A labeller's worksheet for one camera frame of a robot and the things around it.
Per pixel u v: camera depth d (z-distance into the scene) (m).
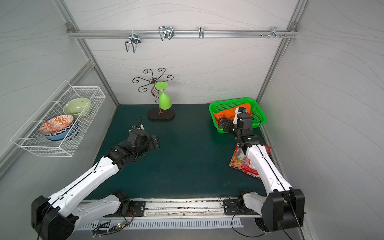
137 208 0.74
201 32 0.72
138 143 0.59
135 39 0.78
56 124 0.63
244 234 0.67
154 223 0.70
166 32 0.76
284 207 0.39
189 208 0.75
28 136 0.56
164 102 0.91
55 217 0.37
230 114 1.07
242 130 0.60
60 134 0.57
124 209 0.65
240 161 0.86
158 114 1.12
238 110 0.73
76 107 0.72
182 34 0.80
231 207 0.74
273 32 0.77
